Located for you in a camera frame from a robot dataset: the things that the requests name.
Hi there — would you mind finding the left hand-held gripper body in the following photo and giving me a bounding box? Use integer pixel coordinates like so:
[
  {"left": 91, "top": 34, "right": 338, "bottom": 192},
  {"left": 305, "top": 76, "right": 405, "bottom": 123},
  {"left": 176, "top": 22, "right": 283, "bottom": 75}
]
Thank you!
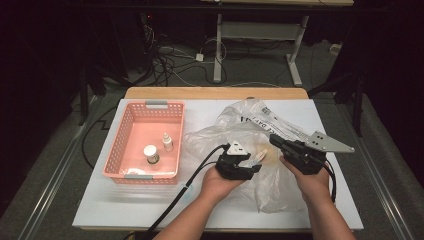
[{"left": 215, "top": 140, "right": 252, "bottom": 181}]

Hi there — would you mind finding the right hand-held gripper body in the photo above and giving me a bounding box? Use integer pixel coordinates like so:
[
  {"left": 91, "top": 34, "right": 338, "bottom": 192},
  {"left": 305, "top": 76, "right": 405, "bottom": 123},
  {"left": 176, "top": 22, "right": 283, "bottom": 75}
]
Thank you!
[{"left": 279, "top": 130, "right": 356, "bottom": 176}]

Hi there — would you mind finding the small red white box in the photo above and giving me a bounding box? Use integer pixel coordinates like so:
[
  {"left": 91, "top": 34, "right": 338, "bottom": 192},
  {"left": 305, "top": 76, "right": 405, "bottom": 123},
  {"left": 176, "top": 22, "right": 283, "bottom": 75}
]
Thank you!
[{"left": 252, "top": 148, "right": 269, "bottom": 165}]

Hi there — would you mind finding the clear plastic bag smiley print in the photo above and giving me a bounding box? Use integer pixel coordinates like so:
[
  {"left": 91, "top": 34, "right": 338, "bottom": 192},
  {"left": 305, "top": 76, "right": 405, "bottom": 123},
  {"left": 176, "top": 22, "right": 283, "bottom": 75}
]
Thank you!
[{"left": 182, "top": 98, "right": 329, "bottom": 214}]

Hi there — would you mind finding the small white dropper bottle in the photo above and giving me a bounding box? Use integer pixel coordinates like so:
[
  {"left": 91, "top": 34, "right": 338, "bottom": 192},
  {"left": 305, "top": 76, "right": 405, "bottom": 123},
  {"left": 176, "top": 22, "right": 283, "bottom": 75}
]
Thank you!
[{"left": 162, "top": 132, "right": 174, "bottom": 153}]

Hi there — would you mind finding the white round jar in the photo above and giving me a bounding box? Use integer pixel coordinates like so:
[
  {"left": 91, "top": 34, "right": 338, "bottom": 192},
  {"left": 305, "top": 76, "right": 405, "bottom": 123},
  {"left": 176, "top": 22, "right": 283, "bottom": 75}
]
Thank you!
[{"left": 143, "top": 144, "right": 160, "bottom": 165}]

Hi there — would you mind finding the pink perforated plastic basket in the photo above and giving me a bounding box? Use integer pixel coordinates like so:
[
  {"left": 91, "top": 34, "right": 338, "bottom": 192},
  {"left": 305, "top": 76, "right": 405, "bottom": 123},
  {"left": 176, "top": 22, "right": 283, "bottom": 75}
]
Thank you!
[{"left": 102, "top": 99, "right": 186, "bottom": 185}]

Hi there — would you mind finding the person's left hand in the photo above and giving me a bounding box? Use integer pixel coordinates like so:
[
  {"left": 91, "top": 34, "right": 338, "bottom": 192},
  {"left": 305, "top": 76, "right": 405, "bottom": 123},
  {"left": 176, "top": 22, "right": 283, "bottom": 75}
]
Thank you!
[{"left": 199, "top": 165, "right": 248, "bottom": 204}]

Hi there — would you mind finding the person's right hand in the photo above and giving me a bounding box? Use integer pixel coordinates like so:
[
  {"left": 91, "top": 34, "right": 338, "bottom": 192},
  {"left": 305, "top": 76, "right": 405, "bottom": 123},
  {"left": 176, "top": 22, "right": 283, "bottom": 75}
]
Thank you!
[{"left": 279, "top": 156, "right": 334, "bottom": 205}]

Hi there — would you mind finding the black metal stand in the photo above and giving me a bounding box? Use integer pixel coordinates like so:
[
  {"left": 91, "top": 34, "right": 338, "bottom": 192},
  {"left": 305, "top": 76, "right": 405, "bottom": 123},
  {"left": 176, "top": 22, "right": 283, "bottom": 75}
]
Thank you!
[
  {"left": 77, "top": 63, "right": 108, "bottom": 127},
  {"left": 308, "top": 64, "right": 365, "bottom": 138}
]

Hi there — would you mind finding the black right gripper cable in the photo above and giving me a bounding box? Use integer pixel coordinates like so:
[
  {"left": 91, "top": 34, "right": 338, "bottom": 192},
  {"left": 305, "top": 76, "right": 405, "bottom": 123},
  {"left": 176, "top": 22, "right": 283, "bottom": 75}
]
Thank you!
[{"left": 321, "top": 159, "right": 338, "bottom": 204}]

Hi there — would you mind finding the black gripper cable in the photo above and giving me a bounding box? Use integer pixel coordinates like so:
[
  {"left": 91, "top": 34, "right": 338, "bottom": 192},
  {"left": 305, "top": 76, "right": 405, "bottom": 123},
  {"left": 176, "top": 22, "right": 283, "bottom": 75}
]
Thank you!
[
  {"left": 123, "top": 143, "right": 231, "bottom": 240},
  {"left": 321, "top": 159, "right": 338, "bottom": 204}
]

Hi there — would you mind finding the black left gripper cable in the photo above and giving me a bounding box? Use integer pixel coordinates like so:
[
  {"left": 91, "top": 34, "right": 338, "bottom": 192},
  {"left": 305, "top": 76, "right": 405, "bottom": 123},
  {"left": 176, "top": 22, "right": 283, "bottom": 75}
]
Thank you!
[{"left": 123, "top": 143, "right": 231, "bottom": 240}]

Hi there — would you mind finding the metal floor rail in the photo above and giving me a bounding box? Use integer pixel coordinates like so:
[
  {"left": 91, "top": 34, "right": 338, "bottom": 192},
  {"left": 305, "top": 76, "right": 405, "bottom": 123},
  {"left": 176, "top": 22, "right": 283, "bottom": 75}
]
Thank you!
[
  {"left": 16, "top": 95, "right": 103, "bottom": 240},
  {"left": 335, "top": 102, "right": 418, "bottom": 240}
]

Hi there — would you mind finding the white metal desk frame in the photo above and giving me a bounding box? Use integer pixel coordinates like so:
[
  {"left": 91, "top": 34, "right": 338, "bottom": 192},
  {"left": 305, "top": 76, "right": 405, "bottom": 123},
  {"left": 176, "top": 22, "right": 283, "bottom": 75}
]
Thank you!
[{"left": 213, "top": 13, "right": 310, "bottom": 88}]

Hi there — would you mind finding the tangle of floor cables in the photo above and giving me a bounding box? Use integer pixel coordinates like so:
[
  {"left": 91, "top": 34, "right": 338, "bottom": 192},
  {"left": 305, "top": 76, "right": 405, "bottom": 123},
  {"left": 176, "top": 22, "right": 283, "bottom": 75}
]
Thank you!
[{"left": 142, "top": 23, "right": 229, "bottom": 88}]

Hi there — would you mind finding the thin black floor cable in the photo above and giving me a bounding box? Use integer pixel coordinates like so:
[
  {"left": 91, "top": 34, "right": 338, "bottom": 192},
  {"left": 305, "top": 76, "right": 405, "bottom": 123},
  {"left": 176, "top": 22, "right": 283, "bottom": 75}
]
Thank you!
[{"left": 81, "top": 105, "right": 120, "bottom": 170}]

